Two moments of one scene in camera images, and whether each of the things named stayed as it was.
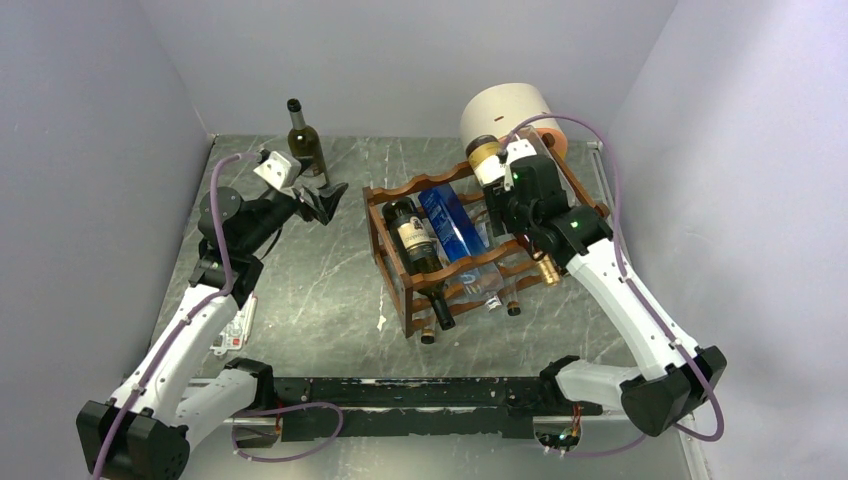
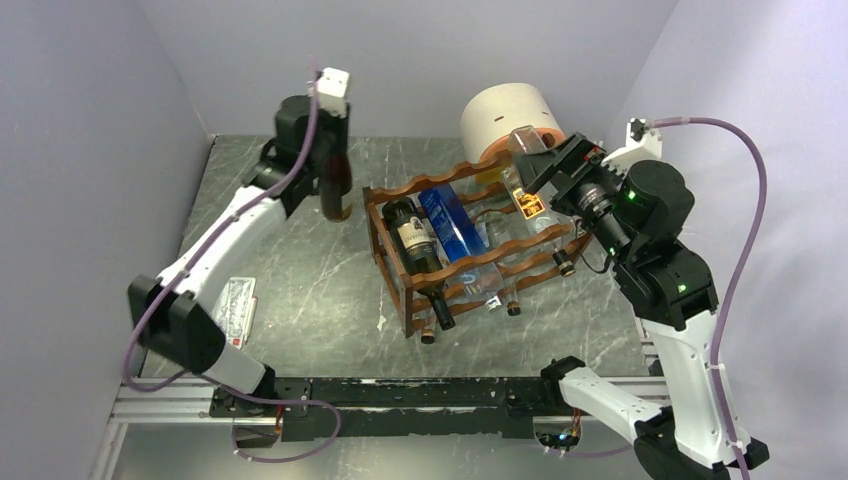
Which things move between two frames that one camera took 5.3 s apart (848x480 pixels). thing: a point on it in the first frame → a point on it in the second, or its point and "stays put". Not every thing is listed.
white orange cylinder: [504, 109] stays put
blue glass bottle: [453, 230] stays put
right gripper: [497, 199] → [537, 168]
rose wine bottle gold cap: [484, 153] → [335, 182]
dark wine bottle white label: [418, 252] stays put
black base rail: [502, 406] stays put
